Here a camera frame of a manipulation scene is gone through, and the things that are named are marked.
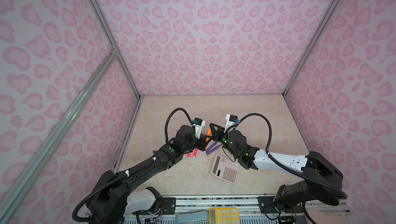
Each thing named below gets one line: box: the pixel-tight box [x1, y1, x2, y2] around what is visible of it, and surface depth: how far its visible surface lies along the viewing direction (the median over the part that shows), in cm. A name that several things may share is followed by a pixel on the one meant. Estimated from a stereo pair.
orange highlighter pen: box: [205, 128, 212, 142], surface depth 78 cm
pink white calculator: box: [210, 153, 241, 185], surface depth 84 cm
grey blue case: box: [175, 210, 209, 224], surface depth 67 cm
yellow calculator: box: [208, 207, 241, 224], surface depth 71 cm
